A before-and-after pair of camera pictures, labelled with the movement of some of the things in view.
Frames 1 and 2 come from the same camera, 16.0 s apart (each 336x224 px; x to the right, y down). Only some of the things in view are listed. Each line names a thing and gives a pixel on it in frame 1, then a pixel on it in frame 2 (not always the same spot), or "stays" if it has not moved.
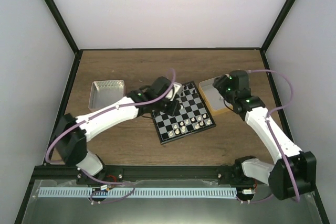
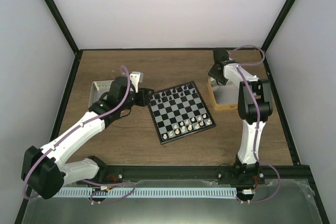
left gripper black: x=171 y=112 → x=145 y=98
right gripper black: x=219 y=84 → x=211 y=73
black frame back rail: x=125 y=50 stays
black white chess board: x=193 y=117 stays
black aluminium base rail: x=119 y=173 stays
